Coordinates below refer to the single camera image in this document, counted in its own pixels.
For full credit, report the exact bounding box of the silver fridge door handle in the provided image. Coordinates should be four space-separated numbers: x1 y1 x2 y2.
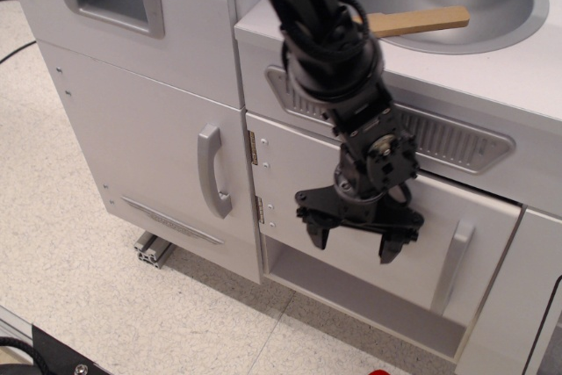
197 124 233 219

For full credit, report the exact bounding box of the wooden spatula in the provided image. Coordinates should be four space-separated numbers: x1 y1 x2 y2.
367 6 471 38

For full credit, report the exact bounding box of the brass door hinge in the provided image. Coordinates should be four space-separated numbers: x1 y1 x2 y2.
255 195 265 224
248 130 258 166

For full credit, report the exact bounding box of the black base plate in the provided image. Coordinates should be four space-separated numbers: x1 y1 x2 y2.
32 325 110 375

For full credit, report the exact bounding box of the silver emblem badge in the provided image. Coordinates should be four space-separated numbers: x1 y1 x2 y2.
121 196 225 245

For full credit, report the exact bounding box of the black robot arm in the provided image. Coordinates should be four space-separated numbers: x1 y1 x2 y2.
270 0 423 263

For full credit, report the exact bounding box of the white toy kitchen cabinet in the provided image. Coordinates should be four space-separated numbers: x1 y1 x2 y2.
1 0 561 374

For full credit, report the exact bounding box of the upper brass door hinge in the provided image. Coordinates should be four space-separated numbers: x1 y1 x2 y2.
248 130 258 166

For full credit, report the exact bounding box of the aluminium extrusion rail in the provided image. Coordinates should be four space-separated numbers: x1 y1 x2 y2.
134 231 176 269

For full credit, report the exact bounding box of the red object at bottom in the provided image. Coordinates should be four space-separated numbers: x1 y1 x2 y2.
369 369 390 375

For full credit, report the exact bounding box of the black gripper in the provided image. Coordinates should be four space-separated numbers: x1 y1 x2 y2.
295 182 424 264

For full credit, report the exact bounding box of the white cabinet door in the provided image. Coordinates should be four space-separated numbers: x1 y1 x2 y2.
246 114 521 325
455 208 561 374

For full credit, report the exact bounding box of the black floor cable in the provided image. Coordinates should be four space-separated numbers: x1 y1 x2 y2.
0 0 37 65

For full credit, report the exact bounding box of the lower brass door hinge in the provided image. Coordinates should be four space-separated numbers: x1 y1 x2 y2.
255 195 265 224

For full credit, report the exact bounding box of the black braided cable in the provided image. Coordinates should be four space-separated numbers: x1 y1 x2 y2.
0 335 47 375

